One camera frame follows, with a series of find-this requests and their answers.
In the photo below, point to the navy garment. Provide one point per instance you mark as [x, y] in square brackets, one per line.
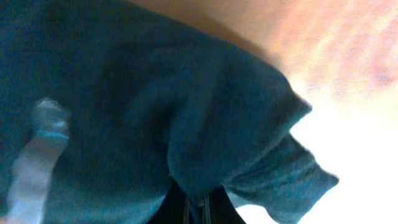
[105, 105]

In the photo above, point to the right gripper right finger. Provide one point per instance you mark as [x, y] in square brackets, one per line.
[218, 209]

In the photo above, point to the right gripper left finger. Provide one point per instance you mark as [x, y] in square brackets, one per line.
[175, 208]

